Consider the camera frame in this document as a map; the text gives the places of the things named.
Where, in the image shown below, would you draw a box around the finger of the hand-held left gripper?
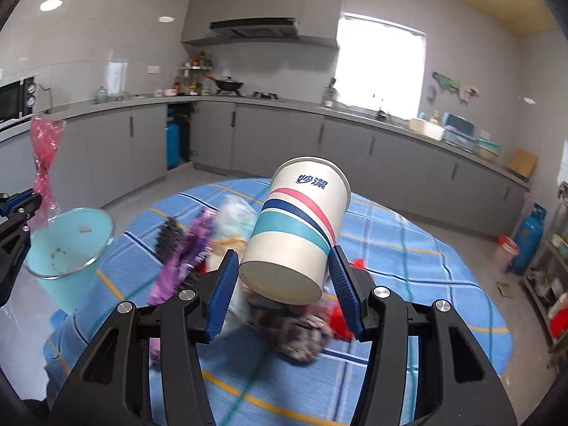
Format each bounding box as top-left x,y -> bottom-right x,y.
0,189 -> 43,219
0,218 -> 33,308

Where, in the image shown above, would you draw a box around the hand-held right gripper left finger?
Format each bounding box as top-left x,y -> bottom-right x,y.
47,250 -> 240,426

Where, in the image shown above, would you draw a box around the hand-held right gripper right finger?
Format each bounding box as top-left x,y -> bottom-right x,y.
327,245 -> 518,426

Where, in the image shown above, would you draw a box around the pink plastic wrapper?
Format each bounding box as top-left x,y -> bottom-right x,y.
29,115 -> 67,231

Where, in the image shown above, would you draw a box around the light blue waste bin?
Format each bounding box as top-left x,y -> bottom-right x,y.
23,207 -> 115,316

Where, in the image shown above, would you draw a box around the plaid cloth rag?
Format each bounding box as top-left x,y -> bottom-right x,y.
246,288 -> 338,365

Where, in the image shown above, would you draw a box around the striped paper cup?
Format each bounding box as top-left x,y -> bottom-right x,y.
239,156 -> 352,306

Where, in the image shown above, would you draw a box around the blue plaid tablecloth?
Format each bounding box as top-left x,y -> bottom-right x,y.
44,177 -> 515,426

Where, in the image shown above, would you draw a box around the purple snack wrapper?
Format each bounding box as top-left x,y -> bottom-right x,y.
148,208 -> 223,307

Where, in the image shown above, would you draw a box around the white plastic bag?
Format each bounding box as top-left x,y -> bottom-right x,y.
208,193 -> 267,271

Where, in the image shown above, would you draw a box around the dark ribbed wrapper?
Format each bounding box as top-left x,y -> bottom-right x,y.
155,217 -> 187,258

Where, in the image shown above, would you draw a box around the black microwave oven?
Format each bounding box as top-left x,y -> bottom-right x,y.
0,75 -> 40,127

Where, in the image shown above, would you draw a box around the white bucket with red lid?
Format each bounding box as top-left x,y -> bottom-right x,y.
492,236 -> 520,273

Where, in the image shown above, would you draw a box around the grey kitchen counter cabinets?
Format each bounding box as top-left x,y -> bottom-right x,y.
0,95 -> 533,240

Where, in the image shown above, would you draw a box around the white plastic basin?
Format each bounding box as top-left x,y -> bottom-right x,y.
408,118 -> 446,139

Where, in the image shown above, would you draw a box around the blue gas cylinder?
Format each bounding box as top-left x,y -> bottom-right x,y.
509,203 -> 546,276

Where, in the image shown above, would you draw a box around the blue storage box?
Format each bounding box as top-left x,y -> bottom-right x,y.
441,113 -> 480,149

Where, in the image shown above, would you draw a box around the green plastic container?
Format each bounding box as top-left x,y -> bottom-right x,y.
476,138 -> 502,160

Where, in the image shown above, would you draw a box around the metal storage shelf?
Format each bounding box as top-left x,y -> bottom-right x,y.
521,182 -> 568,365

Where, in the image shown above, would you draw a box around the gas stove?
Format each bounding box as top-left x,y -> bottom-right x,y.
216,90 -> 280,100

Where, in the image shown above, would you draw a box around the black wok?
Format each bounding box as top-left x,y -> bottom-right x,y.
205,73 -> 246,94

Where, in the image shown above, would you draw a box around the spice rack with bottles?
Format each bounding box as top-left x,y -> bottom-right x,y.
180,51 -> 214,96

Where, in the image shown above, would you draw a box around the wooden cutting board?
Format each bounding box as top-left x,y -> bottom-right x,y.
507,148 -> 539,178

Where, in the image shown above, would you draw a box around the bright window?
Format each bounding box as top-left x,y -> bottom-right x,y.
333,12 -> 427,120

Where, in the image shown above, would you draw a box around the hanging cloth rags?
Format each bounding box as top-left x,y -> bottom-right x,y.
432,71 -> 481,105

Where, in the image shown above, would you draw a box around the range hood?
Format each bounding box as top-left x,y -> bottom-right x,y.
209,18 -> 298,40

